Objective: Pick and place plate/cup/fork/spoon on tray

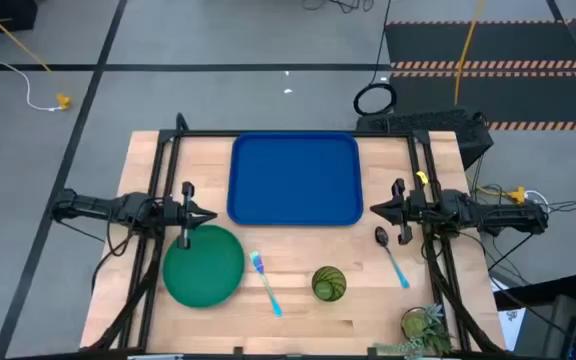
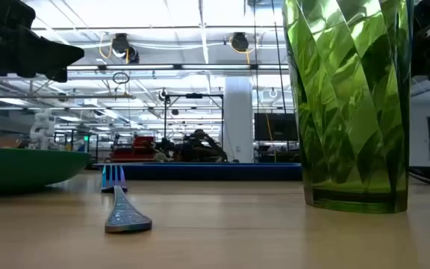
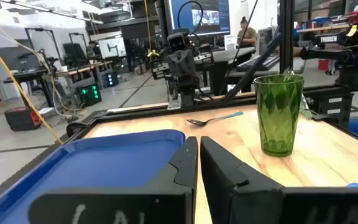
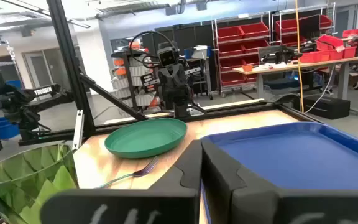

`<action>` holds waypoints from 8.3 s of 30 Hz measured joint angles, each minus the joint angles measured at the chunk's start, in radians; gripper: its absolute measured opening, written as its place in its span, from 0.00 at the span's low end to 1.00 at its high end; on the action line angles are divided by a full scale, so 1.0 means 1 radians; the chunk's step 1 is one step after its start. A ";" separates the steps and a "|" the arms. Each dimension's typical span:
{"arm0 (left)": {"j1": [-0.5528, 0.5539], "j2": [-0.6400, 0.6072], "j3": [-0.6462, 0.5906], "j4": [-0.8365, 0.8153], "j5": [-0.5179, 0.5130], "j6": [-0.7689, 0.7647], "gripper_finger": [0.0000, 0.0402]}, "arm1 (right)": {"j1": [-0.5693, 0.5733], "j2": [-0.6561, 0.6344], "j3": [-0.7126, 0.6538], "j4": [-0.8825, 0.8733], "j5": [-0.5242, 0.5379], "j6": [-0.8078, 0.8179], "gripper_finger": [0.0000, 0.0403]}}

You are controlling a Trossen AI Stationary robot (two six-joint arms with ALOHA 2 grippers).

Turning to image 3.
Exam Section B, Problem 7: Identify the green artificial succulent plant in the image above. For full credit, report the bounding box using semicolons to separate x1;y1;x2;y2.
299;92;314;121

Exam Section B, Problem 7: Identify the black aluminium table frame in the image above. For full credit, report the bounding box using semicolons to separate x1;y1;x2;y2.
65;0;358;149

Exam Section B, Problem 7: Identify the white-screen monitor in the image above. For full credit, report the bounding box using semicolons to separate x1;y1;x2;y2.
98;37;127;60

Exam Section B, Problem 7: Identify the small red bin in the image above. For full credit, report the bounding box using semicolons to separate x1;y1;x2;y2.
318;58;330;72

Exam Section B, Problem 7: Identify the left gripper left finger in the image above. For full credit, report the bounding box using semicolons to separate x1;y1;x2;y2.
29;136;199;224

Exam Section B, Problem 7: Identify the person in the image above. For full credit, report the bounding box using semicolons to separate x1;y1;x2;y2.
85;40;98;60
237;16;259;48

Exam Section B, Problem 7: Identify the thin yellow hanging cable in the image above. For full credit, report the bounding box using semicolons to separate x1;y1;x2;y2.
144;0;160;58

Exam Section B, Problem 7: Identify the black keyboard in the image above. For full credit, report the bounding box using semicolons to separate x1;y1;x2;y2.
235;55;281;73

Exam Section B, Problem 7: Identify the large computer monitor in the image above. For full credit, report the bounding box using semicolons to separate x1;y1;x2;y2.
165;0;231;37

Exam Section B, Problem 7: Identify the wooden workbench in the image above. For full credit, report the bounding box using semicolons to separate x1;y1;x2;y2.
42;60;115;105

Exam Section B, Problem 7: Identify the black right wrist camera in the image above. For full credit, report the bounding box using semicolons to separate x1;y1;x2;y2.
167;30;190;54

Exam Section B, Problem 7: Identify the black computer with green lights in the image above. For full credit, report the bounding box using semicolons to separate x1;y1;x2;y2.
78;82;103;107

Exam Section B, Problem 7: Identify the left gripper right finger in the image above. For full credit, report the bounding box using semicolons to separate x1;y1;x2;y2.
200;136;358;224

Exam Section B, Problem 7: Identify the white sign card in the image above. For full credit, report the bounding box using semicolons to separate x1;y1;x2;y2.
224;34;237;52

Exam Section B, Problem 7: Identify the blue plastic tray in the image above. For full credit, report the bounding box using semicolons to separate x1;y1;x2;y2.
0;129;186;224

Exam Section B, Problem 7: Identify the black computer with blue lights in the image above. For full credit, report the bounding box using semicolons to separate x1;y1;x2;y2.
104;72;119;88

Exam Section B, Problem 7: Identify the yellow tape tag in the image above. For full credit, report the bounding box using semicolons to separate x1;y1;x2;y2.
346;24;358;38

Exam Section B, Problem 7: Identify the red and black toolbox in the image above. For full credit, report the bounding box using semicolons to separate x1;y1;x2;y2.
4;106;44;133

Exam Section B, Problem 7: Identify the metal spoon with blue handle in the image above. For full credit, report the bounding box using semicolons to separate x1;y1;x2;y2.
186;111;244;128

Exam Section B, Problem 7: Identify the thick yellow hanging cable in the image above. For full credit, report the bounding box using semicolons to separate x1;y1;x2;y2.
0;29;64;146

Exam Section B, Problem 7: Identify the black desk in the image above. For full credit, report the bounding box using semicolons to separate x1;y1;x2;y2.
210;46;258;96

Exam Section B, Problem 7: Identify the green faceted plastic cup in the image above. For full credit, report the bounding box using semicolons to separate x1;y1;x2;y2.
253;73;305;158

